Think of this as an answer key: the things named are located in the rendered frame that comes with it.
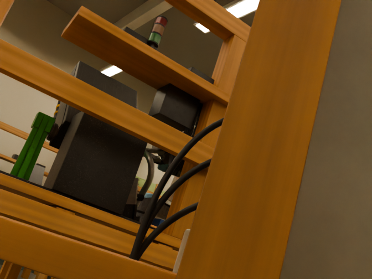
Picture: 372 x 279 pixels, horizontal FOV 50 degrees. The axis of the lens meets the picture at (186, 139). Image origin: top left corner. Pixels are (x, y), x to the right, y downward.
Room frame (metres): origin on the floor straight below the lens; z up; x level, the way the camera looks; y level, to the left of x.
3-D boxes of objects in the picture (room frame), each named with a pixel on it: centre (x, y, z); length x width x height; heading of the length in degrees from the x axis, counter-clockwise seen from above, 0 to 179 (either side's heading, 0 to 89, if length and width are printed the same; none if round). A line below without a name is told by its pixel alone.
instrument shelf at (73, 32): (1.61, 0.17, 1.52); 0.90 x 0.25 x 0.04; 117
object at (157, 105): (1.71, 0.10, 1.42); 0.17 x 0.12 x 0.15; 117
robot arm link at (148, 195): (2.66, 0.11, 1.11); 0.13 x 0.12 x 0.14; 96
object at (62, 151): (1.67, 0.32, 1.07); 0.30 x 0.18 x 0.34; 117
